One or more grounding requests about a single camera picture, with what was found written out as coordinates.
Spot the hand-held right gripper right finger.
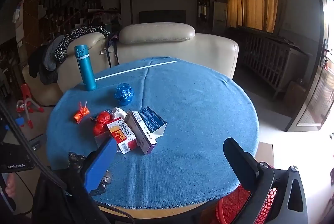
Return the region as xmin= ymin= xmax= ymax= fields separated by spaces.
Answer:
xmin=224 ymin=137 xmax=308 ymax=224

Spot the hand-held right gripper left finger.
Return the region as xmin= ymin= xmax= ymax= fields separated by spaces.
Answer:
xmin=68 ymin=137 xmax=117 ymax=224

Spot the red and white medicine box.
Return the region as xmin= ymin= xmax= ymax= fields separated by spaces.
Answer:
xmin=107 ymin=118 xmax=138 ymax=155

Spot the red plastic basket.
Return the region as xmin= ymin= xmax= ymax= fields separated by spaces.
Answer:
xmin=216 ymin=184 xmax=278 ymax=224

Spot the orange plastic wrapper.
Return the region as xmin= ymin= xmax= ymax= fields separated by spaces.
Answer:
xmin=72 ymin=100 xmax=90 ymax=125

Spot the person's left hand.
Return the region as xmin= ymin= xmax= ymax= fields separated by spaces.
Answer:
xmin=5 ymin=174 xmax=16 ymax=198

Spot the crumpled silver foil wrapper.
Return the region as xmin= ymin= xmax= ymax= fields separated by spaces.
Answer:
xmin=100 ymin=170 xmax=113 ymax=188

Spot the flat cardboard box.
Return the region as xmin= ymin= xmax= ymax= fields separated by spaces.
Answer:
xmin=257 ymin=142 xmax=274 ymax=168

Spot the red crumpled wrapper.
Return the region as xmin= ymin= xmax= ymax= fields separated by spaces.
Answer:
xmin=92 ymin=111 xmax=113 ymax=136

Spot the white and purple box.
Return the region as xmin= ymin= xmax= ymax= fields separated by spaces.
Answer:
xmin=125 ymin=109 xmax=158 ymax=155

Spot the blue tablecloth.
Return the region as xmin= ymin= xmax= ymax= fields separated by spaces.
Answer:
xmin=46 ymin=57 xmax=259 ymax=207

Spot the blue crumpled plastic bag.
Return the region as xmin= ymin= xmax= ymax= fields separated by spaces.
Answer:
xmin=113 ymin=83 xmax=135 ymax=106

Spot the brown cardboard box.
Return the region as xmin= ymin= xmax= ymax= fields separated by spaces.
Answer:
xmin=284 ymin=81 xmax=307 ymax=110

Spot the thin white stick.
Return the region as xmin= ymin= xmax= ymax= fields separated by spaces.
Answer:
xmin=94 ymin=60 xmax=177 ymax=81

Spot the teal insulated bottle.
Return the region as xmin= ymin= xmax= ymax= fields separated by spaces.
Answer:
xmin=74 ymin=45 xmax=97 ymax=91

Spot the black garment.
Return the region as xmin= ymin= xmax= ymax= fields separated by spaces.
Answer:
xmin=28 ymin=45 xmax=58 ymax=85

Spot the wooden door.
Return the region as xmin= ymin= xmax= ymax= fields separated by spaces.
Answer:
xmin=286 ymin=0 xmax=334 ymax=133

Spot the wooden crib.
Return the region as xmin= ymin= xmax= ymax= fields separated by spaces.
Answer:
xmin=241 ymin=30 xmax=310 ymax=102

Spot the grey knit garment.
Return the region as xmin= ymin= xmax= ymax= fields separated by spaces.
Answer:
xmin=43 ymin=35 xmax=66 ymax=72

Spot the black floral cloth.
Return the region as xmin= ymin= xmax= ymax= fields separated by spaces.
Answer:
xmin=55 ymin=26 xmax=111 ymax=64

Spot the cream leather sofa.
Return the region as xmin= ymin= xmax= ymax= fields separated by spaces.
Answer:
xmin=22 ymin=23 xmax=239 ymax=106

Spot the white standing air conditioner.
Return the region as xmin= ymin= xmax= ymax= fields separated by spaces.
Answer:
xmin=213 ymin=1 xmax=227 ymax=33

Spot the wooden staircase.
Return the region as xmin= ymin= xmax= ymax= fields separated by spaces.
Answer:
xmin=39 ymin=0 xmax=102 ymax=42

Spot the dark wooden display shelf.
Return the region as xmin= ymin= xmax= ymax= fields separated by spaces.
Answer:
xmin=197 ymin=0 xmax=210 ymax=29

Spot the black television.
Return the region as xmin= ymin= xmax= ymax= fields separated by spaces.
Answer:
xmin=139 ymin=10 xmax=186 ymax=24

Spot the black braided cable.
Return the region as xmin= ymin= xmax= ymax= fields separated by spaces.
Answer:
xmin=0 ymin=101 xmax=68 ymax=190

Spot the thin black cable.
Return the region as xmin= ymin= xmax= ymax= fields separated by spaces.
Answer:
xmin=94 ymin=200 xmax=136 ymax=224

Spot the dark bag strap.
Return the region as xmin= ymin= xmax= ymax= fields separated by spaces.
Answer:
xmin=104 ymin=31 xmax=120 ymax=68

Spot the wall calendar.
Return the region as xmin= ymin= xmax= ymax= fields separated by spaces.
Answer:
xmin=13 ymin=5 xmax=24 ymax=50

